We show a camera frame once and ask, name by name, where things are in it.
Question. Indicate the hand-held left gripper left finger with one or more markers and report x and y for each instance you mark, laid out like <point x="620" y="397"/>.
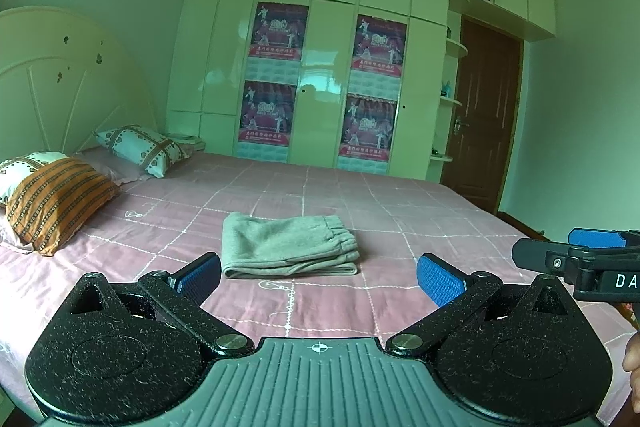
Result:
<point x="200" y="278"/>

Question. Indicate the brown wooden door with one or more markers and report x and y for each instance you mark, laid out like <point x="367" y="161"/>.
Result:
<point x="482" y="117"/>

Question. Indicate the grey pants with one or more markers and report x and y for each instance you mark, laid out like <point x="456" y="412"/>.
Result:
<point x="285" y="247"/>

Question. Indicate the cream bed headboard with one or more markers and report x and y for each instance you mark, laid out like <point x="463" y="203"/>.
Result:
<point x="65" y="77"/>

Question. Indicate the stack of folded cloths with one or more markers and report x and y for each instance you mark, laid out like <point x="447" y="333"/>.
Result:
<point x="187" y="140"/>

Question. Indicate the person's right hand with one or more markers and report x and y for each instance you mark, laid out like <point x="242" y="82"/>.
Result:
<point x="632" y="372"/>

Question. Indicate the pink checked bed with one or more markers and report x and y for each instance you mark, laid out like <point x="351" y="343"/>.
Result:
<point x="350" y="202"/>

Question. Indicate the orange striped pillow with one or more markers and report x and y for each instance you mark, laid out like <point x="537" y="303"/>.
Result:
<point x="55" y="202"/>

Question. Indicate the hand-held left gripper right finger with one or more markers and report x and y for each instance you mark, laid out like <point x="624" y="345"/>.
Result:
<point x="440" y="279"/>

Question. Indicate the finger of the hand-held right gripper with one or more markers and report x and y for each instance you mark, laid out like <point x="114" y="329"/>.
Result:
<point x="595" y="238"/>
<point x="540" y="257"/>

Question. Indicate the purple wall poster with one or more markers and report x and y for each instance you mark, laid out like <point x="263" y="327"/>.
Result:
<point x="380" y="46"/>
<point x="267" y="114"/>
<point x="367" y="128"/>
<point x="278" y="32"/>

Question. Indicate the blue bottle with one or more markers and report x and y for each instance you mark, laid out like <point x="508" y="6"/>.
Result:
<point x="446" y="87"/>

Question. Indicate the white corner shelves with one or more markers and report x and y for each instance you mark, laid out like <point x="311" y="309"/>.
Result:
<point x="450" y="99"/>

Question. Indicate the white heart-print pillow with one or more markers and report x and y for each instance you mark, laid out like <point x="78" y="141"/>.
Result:
<point x="142" y="149"/>
<point x="22" y="169"/>

